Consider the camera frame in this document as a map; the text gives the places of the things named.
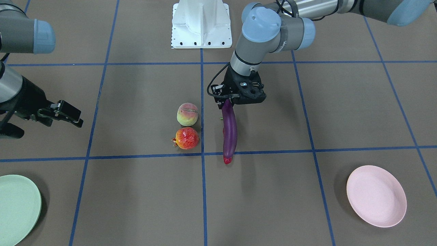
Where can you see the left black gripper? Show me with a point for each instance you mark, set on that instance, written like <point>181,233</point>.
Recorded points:
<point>231,81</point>

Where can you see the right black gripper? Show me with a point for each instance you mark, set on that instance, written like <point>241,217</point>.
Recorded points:
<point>24,98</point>

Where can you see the purple eggplant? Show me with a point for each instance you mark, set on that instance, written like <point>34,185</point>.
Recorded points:
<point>229,129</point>

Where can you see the red-orange pomegranate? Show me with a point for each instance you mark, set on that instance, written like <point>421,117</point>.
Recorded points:
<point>186,138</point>

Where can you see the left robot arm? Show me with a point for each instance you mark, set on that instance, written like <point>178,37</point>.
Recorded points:
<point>287,25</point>

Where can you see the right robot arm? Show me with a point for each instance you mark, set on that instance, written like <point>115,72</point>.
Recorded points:
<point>20,34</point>

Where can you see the yellow-pink peach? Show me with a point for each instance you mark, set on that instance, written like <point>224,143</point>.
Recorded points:
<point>187,114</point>

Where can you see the red chili pepper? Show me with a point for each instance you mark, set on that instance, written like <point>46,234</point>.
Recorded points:
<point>227,160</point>

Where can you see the green plate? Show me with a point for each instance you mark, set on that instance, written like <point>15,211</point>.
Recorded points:
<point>20,208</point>

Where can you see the pink plate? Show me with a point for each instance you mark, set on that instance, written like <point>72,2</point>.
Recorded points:
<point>376,196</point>

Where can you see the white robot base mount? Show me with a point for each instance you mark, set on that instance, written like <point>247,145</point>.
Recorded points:
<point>201,24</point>

